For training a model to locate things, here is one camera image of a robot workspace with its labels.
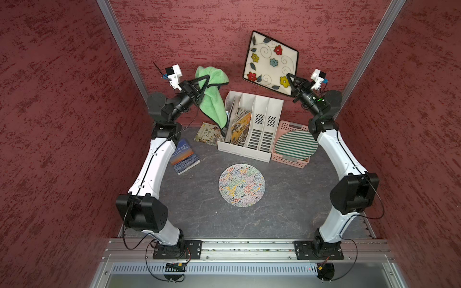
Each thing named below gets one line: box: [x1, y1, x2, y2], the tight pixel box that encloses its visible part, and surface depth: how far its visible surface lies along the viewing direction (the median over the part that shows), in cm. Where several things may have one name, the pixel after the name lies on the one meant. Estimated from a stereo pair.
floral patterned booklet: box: [193, 122, 222, 147], surface depth 117 cm
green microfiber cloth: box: [195, 66, 229, 129], surface depth 60 cm
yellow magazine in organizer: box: [230, 107, 252, 146], surface depth 99 cm
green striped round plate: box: [274, 130, 319, 161], surface depth 109 cm
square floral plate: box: [242, 30, 299, 97], surface depth 67 cm
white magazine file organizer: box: [217, 90, 284, 163], surface depth 105 cm
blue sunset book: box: [169, 138, 201, 176], surface depth 105 cm
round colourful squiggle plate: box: [218, 163, 266, 208], surface depth 94 cm
